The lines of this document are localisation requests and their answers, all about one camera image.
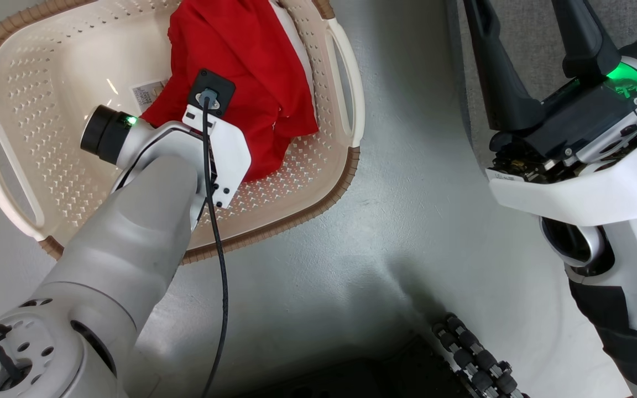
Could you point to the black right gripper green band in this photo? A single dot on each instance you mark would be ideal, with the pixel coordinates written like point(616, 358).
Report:
point(589, 121)

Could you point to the red clothing with white label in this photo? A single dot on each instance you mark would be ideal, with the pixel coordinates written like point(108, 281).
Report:
point(241, 50)

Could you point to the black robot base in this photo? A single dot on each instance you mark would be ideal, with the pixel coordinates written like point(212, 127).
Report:
point(363, 376)

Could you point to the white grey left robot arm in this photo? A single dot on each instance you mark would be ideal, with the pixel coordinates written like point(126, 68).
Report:
point(130, 237)

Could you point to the beige plastic laundry basket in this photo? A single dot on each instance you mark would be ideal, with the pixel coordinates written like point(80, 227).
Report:
point(64, 66)

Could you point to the dark grey fabric sofa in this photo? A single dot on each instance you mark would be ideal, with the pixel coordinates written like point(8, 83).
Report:
point(534, 44)

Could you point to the black omni wheel with rollers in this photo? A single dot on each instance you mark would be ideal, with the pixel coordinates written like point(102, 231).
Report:
point(479, 359)

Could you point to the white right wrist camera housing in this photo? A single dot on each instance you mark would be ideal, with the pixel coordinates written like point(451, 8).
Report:
point(600, 193)

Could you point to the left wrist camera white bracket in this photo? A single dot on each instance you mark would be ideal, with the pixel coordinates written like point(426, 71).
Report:
point(230, 149)

